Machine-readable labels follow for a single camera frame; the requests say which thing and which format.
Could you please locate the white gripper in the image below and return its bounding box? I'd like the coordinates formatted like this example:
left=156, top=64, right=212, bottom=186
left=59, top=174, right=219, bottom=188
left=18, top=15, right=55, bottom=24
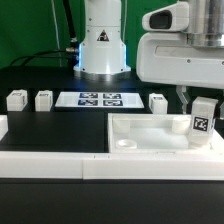
left=136, top=32, right=224, bottom=120

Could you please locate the white square tabletop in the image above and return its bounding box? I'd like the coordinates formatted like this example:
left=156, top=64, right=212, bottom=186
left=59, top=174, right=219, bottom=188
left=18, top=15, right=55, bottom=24
left=108, top=113, right=224, bottom=154

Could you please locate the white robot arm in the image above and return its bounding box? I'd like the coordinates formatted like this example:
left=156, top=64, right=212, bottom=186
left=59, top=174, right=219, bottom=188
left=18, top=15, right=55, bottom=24
left=74, top=0, right=224, bottom=90

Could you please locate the white marker plate with tags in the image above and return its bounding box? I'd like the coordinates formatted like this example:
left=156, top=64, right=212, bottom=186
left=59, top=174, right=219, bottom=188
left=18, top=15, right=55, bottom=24
left=55, top=92, right=144, bottom=108

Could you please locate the white U-shaped obstacle fence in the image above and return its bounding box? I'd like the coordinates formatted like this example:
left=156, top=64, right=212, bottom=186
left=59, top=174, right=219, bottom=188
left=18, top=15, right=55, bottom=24
left=0, top=114, right=224, bottom=181

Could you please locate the black thick cable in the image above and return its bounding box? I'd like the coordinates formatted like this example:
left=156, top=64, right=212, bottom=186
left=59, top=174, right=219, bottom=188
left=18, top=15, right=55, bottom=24
left=62, top=0, right=79, bottom=51

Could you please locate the black cable bundle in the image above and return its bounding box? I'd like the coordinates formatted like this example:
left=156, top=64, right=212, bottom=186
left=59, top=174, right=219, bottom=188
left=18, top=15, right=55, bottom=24
left=9, top=48, right=80, bottom=68

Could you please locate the thin white cable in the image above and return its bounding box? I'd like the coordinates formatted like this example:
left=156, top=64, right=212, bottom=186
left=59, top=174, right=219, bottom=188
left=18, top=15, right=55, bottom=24
left=50, top=0, right=62, bottom=68

